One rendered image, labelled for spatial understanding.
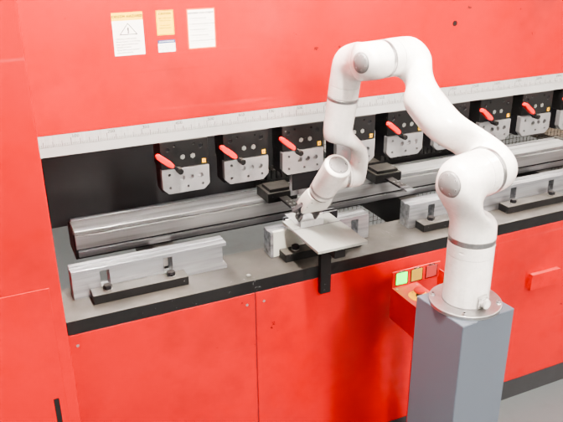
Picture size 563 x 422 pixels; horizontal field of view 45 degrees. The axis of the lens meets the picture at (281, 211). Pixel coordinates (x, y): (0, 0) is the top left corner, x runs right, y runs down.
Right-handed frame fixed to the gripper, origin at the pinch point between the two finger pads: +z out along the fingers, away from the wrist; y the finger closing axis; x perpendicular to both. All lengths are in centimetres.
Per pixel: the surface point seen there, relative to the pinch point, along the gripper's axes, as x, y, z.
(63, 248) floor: -112, 59, 228
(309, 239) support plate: 12.1, 6.1, -7.0
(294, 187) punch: -9.1, 2.7, -4.1
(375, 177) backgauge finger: -17.2, -42.2, 15.9
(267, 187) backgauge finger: -21.6, 2.6, 16.8
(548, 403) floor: 81, -109, 66
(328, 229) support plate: 8.4, -3.5, -4.0
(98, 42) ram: -41, 63, -46
